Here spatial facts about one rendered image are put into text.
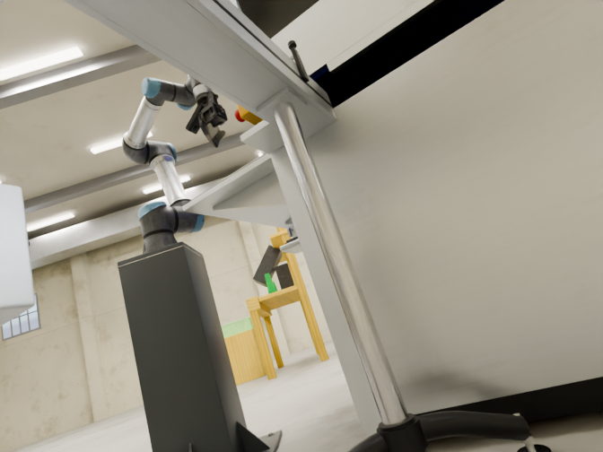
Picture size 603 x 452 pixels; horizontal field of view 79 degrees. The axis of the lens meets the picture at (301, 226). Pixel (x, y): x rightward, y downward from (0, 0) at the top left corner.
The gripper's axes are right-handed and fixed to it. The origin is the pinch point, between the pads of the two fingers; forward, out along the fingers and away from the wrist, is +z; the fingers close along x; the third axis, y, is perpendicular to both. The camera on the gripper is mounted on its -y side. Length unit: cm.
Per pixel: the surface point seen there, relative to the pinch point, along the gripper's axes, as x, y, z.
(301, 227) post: -13, 30, 48
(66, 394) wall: 456, -970, 26
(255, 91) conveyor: -41, 44, 25
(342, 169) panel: -13, 47, 39
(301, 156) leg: -34, 46, 41
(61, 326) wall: 460, -962, -145
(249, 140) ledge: -24.6, 29.3, 23.5
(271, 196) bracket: -2.5, 18.2, 31.3
